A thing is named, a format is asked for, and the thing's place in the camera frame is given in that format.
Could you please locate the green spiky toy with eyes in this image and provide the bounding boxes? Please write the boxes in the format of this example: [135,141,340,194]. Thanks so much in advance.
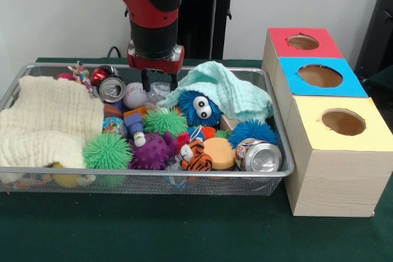
[142,107,189,137]

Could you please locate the light blue waffle cloth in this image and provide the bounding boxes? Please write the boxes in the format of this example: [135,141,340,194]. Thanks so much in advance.
[158,61,274,121]

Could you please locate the blue spiky rubber ball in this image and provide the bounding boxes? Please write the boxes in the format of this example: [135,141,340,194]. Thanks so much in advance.
[228,120,279,149]

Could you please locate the white baseball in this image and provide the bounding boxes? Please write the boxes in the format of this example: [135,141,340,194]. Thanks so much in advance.
[123,82,148,109]

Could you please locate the shallow wire mesh bin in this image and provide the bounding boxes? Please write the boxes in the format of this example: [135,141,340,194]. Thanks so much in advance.
[0,63,296,197]

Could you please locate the crushed silver drink can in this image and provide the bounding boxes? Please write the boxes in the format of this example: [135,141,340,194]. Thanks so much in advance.
[235,138,282,173]

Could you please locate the blue spiky ball with eyes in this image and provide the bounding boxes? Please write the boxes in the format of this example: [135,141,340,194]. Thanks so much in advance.
[177,90,220,128]

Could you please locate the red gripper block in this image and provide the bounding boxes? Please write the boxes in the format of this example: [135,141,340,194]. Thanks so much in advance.
[127,45,185,93]

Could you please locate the purple spiky toy with eyes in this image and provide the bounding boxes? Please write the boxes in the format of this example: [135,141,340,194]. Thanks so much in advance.
[128,131,179,171]

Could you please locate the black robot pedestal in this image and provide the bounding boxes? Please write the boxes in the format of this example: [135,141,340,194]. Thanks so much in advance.
[177,0,248,60]

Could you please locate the dark green table cloth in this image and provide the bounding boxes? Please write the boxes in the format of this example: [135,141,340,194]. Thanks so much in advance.
[0,56,393,262]

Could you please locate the tiger plush toy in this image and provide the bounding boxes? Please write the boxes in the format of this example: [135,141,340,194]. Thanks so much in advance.
[179,139,213,172]

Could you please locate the cream waffle cloth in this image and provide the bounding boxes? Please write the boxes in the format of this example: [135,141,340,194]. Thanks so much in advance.
[0,75,105,169]

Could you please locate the black stand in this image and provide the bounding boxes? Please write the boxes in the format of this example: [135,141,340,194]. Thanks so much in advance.
[354,0,393,83]

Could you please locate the wooden box with three holes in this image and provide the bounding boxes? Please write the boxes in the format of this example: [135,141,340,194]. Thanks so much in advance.
[262,27,393,217]

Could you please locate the green spiky rubber ball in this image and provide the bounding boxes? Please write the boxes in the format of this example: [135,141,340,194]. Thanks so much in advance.
[82,133,133,171]

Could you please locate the black cable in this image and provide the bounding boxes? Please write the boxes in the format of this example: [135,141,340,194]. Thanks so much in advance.
[106,46,123,59]

